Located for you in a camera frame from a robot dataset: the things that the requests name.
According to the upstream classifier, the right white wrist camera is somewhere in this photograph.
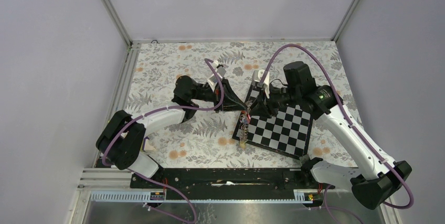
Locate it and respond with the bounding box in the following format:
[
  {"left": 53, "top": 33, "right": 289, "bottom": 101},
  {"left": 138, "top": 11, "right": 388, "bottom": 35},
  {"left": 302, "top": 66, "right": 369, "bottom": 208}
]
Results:
[{"left": 251, "top": 69, "right": 270, "bottom": 99}]

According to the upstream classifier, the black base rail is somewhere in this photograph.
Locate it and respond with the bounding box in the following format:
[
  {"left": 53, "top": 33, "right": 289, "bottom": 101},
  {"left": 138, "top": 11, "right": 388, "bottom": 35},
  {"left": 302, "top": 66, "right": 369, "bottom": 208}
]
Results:
[{"left": 130, "top": 168, "right": 327, "bottom": 200}]

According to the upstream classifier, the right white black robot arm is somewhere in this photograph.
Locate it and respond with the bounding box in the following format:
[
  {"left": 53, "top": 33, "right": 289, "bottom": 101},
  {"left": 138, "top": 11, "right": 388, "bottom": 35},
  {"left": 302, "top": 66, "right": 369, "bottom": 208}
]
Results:
[{"left": 250, "top": 61, "right": 412, "bottom": 210}]

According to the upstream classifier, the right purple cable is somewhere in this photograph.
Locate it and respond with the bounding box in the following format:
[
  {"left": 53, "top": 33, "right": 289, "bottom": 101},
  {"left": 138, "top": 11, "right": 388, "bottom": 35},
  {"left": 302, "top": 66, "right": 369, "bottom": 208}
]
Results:
[{"left": 260, "top": 44, "right": 416, "bottom": 224}]

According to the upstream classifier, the floral patterned table mat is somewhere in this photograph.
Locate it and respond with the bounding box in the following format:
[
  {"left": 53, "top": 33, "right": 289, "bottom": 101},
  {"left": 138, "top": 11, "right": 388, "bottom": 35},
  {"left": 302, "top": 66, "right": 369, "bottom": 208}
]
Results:
[{"left": 125, "top": 41, "right": 360, "bottom": 168}]

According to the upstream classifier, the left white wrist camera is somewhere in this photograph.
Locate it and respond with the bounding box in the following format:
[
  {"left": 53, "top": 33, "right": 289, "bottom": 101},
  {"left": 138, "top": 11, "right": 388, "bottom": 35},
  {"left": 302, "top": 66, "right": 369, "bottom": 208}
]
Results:
[{"left": 206, "top": 61, "right": 227, "bottom": 90}]

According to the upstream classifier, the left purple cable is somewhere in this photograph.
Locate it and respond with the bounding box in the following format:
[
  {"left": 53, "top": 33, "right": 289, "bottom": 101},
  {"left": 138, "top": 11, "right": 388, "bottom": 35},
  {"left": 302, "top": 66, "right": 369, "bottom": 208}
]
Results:
[{"left": 101, "top": 58, "right": 225, "bottom": 224}]

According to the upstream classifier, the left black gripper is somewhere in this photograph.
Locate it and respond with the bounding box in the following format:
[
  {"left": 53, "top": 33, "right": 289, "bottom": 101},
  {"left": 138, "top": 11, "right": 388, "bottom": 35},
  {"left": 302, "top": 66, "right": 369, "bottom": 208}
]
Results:
[{"left": 191, "top": 77, "right": 248, "bottom": 113}]

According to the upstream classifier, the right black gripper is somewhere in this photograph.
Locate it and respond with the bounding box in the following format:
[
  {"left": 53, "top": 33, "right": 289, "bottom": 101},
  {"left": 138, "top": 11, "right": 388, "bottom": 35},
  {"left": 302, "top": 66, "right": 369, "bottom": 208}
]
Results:
[{"left": 249, "top": 82, "right": 301, "bottom": 119}]

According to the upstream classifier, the black white checkerboard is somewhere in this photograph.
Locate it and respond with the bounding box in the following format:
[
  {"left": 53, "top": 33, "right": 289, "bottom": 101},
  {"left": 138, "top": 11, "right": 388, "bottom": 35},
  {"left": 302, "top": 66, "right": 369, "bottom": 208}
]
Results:
[{"left": 247, "top": 106, "right": 313, "bottom": 159}]

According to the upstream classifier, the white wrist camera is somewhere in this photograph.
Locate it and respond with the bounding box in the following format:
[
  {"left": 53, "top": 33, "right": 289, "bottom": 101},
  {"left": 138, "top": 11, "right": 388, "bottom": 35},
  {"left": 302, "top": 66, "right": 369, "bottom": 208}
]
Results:
[
  {"left": 206, "top": 61, "right": 227, "bottom": 90},
  {"left": 251, "top": 69, "right": 270, "bottom": 99}
]

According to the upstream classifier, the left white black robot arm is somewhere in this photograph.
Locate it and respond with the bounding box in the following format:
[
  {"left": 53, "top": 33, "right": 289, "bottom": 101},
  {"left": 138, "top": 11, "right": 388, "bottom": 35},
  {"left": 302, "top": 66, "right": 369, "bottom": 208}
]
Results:
[{"left": 96, "top": 76, "right": 247, "bottom": 188}]

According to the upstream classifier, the purple cable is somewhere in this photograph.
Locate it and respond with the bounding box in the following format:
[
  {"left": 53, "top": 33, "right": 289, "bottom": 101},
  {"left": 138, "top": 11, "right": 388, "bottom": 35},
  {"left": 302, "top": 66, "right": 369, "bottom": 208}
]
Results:
[
  {"left": 101, "top": 58, "right": 225, "bottom": 224},
  {"left": 260, "top": 44, "right": 416, "bottom": 224}
]

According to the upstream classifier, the yellow purple white small object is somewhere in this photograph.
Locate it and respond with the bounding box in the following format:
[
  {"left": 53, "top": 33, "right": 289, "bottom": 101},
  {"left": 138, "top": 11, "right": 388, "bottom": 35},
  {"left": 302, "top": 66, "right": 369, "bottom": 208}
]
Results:
[{"left": 141, "top": 137, "right": 156, "bottom": 152}]

